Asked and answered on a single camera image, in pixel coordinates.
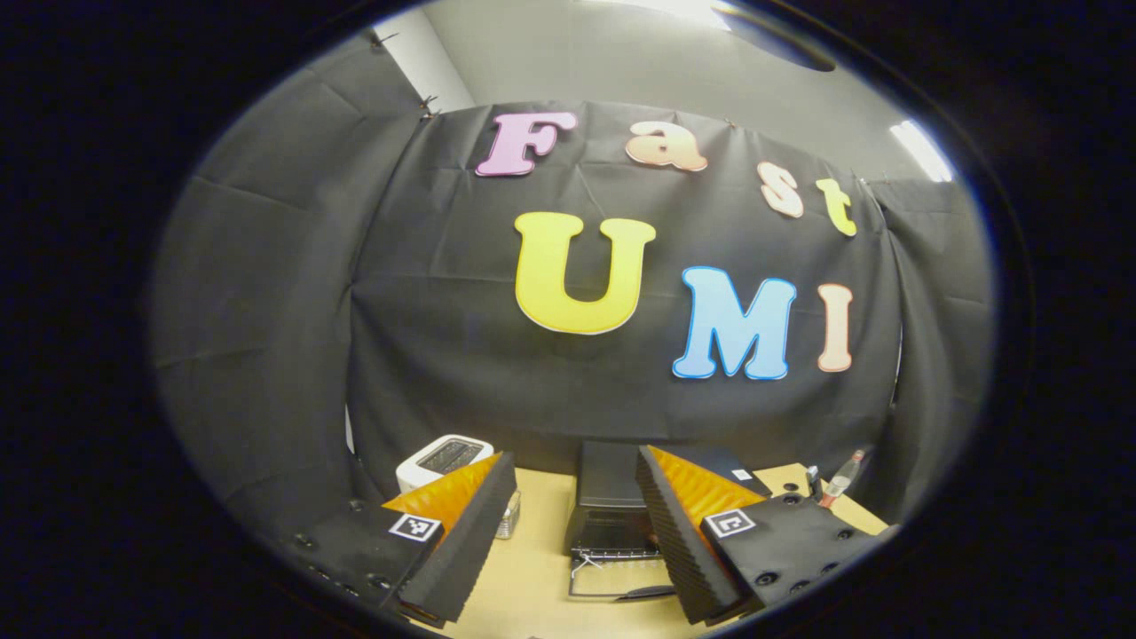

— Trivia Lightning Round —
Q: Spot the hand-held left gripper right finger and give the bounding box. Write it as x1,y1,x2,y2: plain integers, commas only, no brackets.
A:
635,444,893,627

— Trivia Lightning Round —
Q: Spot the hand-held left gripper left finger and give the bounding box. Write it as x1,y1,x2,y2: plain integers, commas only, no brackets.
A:
282,449,518,629

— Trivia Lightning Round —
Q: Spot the black electric oven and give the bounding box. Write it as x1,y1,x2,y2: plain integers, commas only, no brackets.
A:
565,441,774,604

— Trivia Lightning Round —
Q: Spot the clear glass container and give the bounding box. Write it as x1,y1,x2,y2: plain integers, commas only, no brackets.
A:
494,488,523,541

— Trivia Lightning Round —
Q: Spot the white toaster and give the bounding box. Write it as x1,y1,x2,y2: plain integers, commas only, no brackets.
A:
395,434,496,495

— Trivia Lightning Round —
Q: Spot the clear plastic bottle red label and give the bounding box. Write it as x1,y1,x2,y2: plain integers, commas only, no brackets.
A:
817,450,867,509

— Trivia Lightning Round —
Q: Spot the black backdrop cloth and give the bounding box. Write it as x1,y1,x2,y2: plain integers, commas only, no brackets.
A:
151,35,995,542

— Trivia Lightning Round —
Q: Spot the long ceiling light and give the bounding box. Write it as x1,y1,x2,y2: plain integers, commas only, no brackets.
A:
889,119,957,185

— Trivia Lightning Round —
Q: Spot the wide ceiling light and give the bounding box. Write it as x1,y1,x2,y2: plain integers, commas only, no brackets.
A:
586,0,738,29

